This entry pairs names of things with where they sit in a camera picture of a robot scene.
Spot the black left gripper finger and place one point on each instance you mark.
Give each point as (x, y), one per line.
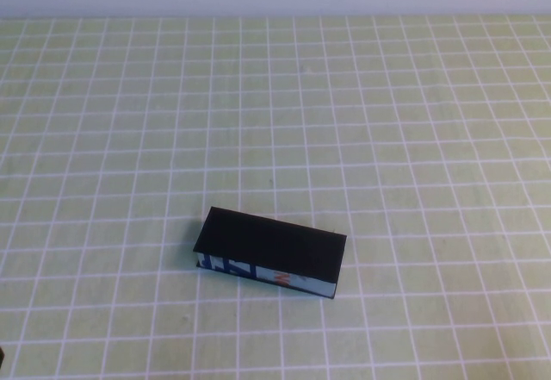
(1, 356)

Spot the black printed glasses case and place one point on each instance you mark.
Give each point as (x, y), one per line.
(275, 246)

